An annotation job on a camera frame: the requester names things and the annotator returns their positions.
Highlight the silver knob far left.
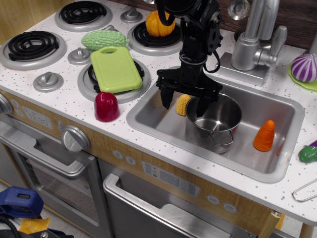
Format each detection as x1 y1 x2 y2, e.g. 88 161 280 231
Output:
0 94 13 115

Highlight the orange toy carrot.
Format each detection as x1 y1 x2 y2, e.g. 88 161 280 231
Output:
253 120 275 152

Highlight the light green toy plate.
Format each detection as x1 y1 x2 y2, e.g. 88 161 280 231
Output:
288 64 317 92

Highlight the yellow toy corn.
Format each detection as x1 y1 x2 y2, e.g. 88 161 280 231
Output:
175 94 191 116

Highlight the stove burner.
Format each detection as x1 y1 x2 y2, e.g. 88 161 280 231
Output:
77 59 151 104
127 22 182 57
54 0 112 32
0 31 67 71

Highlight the large silver oven knob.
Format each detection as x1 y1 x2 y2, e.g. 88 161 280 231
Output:
61 125 91 152

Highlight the front stove burner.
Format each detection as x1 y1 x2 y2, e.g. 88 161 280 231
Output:
77 59 151 104

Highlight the blue clamp tool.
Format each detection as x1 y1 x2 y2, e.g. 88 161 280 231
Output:
0 186 44 218

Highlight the green toy cutting board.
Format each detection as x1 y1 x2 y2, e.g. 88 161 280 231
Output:
91 46 142 94

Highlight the green purple toy eggplant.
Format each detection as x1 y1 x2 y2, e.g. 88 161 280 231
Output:
298 141 317 163

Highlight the purple white toy onion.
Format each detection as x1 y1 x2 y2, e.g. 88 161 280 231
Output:
291 54 317 83

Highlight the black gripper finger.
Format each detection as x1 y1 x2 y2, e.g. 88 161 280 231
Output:
160 85 174 109
196 98 213 118

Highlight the stainless steel pot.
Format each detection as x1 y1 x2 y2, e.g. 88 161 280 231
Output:
185 94 242 154

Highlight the back left stove burner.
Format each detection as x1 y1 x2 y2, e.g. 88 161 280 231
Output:
54 0 112 32

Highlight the silver sink basin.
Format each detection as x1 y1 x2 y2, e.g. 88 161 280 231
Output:
127 78 305 183

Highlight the silver hanging ladle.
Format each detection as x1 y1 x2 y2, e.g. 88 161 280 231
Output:
227 0 250 20

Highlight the silver toy faucet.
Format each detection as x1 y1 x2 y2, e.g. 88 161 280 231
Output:
218 0 287 86

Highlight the silver stove knob back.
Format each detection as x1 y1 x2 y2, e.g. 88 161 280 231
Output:
120 7 143 23

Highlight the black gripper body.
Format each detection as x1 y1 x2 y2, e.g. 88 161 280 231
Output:
156 55 222 102

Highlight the red toy pepper half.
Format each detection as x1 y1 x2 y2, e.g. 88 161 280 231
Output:
94 92 120 122

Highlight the silver stove knob front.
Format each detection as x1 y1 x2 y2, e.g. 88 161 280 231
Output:
33 72 64 93

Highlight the orange toy pumpkin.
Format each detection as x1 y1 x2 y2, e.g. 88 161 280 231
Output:
146 11 176 37

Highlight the silver dishwasher door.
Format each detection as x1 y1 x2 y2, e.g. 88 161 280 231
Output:
103 174 256 238

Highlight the silver oven door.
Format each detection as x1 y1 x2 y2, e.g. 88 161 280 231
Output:
0 121 113 238

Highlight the green toy bitter gourd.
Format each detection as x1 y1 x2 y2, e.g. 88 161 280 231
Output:
81 30 130 51

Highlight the yellow cloth piece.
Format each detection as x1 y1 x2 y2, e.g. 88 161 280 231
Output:
19 217 51 234

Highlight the metal wire utensil handle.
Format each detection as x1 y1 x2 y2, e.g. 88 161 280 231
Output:
292 179 317 202

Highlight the silver stove knob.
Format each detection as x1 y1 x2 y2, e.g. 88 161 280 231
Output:
67 47 93 65
33 72 64 93
120 7 143 23

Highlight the silver stove knob middle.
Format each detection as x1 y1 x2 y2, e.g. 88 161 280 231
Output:
67 47 93 65

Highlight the back right stove burner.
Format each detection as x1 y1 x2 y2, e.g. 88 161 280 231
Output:
127 22 182 57

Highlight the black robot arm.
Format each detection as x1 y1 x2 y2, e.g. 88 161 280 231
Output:
155 0 223 117

